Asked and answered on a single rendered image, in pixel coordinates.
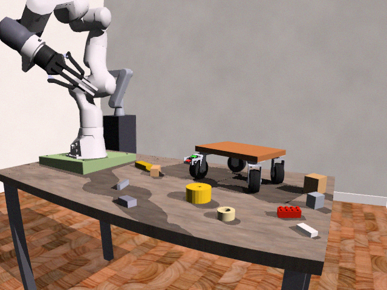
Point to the yellow short cylinder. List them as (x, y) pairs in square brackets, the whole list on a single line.
[(198, 193)]

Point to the yellow rectangular bar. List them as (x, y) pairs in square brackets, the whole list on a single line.
[(143, 165)]

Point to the tan wooden block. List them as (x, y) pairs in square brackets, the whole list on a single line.
[(155, 170)]

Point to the red toy building brick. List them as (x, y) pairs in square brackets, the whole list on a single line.
[(289, 212)]

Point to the beige roll of masking tape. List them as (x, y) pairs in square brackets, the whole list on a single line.
[(225, 213)]

